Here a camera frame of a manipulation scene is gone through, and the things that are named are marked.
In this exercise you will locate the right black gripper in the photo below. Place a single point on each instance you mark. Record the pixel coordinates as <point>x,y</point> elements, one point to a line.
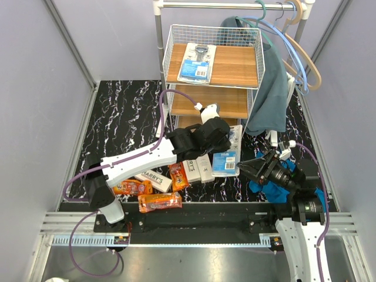
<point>254,167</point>

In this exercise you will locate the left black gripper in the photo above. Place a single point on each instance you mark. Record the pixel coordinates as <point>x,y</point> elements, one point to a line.
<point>225,145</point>

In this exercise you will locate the blue razor blister pack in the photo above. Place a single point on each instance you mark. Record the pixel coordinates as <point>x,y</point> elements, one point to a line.
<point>225,164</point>

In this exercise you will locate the orange razor bag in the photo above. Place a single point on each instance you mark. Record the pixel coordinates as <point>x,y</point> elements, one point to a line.
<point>133,188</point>
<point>178,177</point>
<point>151,202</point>

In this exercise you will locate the white harry's box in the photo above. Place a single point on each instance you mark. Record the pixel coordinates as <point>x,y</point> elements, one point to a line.
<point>158,181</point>
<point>192,171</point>

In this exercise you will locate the orange razor bag front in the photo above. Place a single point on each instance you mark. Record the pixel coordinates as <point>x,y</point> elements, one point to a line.
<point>151,202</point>

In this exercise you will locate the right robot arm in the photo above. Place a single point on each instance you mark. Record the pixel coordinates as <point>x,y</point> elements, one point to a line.
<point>305,229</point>

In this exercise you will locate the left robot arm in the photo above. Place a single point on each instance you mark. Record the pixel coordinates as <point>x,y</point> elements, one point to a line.
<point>179,145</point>

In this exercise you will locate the white H logo box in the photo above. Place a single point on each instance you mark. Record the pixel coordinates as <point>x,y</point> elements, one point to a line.
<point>205,169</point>

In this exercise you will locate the blue crumpled cloth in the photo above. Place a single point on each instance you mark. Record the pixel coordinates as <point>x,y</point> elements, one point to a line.
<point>276,191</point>

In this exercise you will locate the grey-green hanging shirt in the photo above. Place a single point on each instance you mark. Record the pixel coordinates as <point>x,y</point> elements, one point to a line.
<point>269,110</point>

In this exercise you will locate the white towel on rack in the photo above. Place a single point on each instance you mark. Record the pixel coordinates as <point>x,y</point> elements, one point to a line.
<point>291,83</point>

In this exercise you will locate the light blue hanger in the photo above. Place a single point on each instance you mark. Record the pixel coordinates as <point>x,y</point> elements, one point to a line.
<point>295,51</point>

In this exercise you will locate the beige wooden hanger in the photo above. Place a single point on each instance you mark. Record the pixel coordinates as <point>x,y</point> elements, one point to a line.
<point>311,74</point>

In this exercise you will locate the metal clothes rack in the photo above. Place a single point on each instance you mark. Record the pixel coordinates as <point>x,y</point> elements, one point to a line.
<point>159,5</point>

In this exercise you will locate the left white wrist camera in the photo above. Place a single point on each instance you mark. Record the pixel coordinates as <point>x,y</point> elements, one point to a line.
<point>208,112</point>

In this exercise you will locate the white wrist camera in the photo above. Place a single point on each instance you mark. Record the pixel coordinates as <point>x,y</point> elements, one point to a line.
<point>285,149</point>
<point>208,112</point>

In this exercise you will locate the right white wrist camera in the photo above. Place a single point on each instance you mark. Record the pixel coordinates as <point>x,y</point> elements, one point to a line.
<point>285,149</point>

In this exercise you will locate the white wire shelf cart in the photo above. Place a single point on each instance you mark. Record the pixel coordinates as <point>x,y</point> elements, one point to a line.
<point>236,76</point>

